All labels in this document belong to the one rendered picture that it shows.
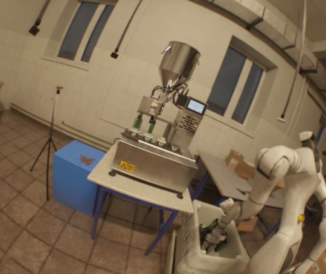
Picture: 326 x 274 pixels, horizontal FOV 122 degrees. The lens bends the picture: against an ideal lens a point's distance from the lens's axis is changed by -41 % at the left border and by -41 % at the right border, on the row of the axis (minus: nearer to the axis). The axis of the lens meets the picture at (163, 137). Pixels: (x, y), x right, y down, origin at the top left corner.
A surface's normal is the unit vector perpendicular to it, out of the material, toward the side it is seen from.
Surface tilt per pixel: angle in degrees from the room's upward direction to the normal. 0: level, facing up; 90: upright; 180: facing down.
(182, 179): 90
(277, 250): 88
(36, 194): 0
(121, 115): 90
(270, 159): 74
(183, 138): 90
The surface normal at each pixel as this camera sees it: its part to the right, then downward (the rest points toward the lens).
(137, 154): 0.01, 0.29
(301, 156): -0.82, -0.35
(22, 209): 0.37, -0.89
